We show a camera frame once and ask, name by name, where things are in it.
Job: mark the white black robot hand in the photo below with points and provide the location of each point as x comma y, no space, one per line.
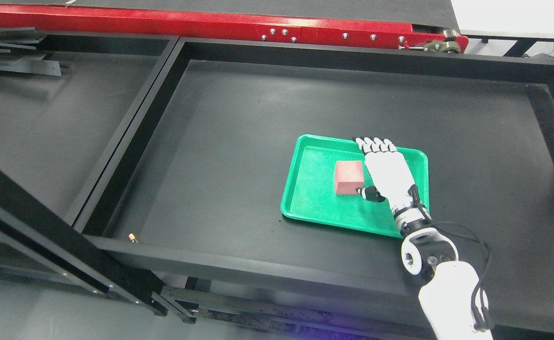
389,172

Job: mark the red conveyor frame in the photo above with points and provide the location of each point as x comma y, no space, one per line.
247,27

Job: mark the black metal left shelf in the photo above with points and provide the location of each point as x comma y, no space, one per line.
63,131

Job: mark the pink block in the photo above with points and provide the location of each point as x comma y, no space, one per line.
348,177

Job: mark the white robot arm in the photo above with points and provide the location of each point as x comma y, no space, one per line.
452,298

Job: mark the black metal shelf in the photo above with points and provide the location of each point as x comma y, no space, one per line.
197,184
63,131

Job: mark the green tray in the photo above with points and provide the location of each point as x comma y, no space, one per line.
309,193

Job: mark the black metal right shelf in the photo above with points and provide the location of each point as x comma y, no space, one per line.
197,184

